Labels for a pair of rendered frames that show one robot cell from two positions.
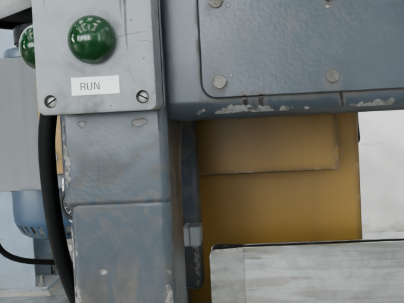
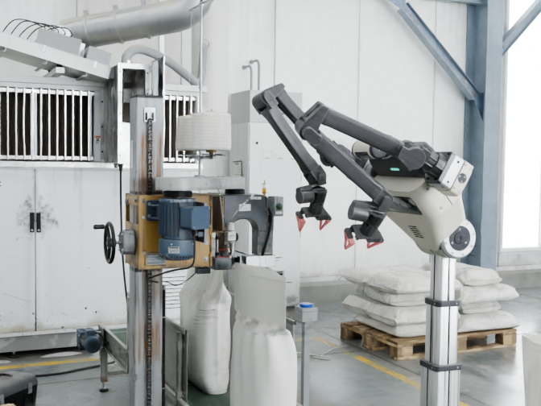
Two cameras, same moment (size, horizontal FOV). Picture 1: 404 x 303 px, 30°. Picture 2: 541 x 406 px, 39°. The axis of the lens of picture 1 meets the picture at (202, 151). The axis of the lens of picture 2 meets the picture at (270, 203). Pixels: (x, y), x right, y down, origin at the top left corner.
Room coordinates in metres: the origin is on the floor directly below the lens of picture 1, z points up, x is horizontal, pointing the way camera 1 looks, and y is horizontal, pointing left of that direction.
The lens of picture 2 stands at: (2.18, 3.06, 1.48)
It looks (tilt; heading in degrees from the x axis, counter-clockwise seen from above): 3 degrees down; 241
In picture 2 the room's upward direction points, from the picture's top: 1 degrees clockwise
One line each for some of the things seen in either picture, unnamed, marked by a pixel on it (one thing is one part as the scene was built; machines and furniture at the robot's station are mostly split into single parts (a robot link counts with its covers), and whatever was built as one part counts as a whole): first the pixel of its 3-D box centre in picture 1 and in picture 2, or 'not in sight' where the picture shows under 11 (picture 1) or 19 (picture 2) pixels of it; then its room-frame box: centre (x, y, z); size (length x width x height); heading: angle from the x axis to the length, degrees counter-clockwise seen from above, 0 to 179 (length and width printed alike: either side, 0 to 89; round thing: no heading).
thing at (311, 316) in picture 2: not in sight; (306, 312); (0.40, 0.20, 0.81); 0.08 x 0.08 x 0.06; 85
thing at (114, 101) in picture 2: not in sight; (125, 115); (0.40, -2.38, 1.82); 0.51 x 0.27 x 0.71; 85
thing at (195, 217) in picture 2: not in sight; (195, 220); (0.98, 0.28, 1.25); 0.10 x 0.08 x 0.12; 20
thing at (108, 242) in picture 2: not in sight; (109, 242); (1.23, -0.06, 1.13); 0.18 x 0.11 x 0.18; 85
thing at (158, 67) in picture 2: not in sight; (158, 93); (0.30, -1.97, 1.95); 0.30 x 0.01 x 0.48; 85
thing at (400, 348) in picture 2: not in sight; (427, 333); (-2.02, -1.78, 0.07); 1.20 x 0.82 x 0.14; 177
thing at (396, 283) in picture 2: not in sight; (415, 281); (-1.72, -1.58, 0.56); 0.66 x 0.42 x 0.15; 175
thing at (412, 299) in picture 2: not in sight; (394, 292); (-1.69, -1.80, 0.44); 0.66 x 0.42 x 0.14; 80
